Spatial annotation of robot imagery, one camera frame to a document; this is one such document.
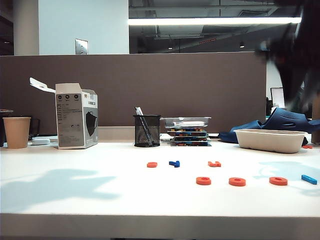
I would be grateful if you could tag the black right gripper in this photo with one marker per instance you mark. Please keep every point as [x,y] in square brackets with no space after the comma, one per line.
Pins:
[300,45]

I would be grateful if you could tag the light blue letter l magnet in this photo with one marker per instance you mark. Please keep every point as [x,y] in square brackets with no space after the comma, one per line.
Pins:
[308,179]

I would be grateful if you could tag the orange letter o magnet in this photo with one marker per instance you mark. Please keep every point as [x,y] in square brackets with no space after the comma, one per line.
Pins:
[273,182]
[232,182]

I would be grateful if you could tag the orange letter c magnet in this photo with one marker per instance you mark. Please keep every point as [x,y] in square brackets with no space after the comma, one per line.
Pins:
[200,182]
[308,147]

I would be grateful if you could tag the dark blue letter y magnet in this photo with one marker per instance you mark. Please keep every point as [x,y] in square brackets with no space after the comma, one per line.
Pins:
[176,164]

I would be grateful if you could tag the orange letter u magnet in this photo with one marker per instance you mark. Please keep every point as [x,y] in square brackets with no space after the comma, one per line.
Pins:
[214,164]

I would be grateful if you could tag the flat magnet letter pack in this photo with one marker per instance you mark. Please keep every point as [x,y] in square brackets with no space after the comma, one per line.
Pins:
[190,144]
[187,130]
[188,134]
[190,139]

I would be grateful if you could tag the orange rounded letter magnet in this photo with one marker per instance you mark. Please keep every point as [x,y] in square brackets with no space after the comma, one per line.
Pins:
[150,165]

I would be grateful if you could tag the computer monitor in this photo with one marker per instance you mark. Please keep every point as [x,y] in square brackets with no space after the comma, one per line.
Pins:
[277,97]

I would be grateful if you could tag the brown cardboard box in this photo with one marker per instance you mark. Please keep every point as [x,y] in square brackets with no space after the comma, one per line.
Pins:
[316,125]

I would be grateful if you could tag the beige pulp fibre tray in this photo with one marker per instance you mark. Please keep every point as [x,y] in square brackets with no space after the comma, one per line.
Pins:
[270,142]

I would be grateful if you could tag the white labelled packet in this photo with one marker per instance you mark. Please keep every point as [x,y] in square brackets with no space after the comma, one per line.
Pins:
[188,123]

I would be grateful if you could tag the long ceiling light strip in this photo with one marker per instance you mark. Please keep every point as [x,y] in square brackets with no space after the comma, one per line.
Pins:
[187,21]

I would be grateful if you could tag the clear plastic box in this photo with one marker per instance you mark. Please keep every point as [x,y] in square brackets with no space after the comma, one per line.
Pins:
[167,122]

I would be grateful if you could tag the brown desk partition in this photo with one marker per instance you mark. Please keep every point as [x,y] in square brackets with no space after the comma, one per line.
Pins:
[150,82]

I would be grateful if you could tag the black mesh pen holder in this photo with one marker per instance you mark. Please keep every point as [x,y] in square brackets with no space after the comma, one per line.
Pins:
[153,130]

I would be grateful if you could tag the black and white pen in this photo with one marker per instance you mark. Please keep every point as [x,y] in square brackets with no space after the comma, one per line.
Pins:
[138,111]

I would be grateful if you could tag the white face mask box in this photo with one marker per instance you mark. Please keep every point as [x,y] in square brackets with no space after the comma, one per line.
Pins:
[72,120]

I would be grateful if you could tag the small white plastic case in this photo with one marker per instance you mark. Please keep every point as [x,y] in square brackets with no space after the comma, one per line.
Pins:
[40,141]

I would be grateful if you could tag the dark drinking glass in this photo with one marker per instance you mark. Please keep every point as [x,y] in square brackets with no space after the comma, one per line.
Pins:
[35,127]

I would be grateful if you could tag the brown paper cup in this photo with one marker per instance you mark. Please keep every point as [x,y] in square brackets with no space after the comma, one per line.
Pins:
[16,132]

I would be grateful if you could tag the beige partition base rail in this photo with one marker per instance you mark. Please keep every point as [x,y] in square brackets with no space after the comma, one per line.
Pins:
[115,133]

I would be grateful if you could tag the metal wall switch plate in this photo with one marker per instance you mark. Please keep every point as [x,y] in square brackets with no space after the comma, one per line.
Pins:
[81,46]

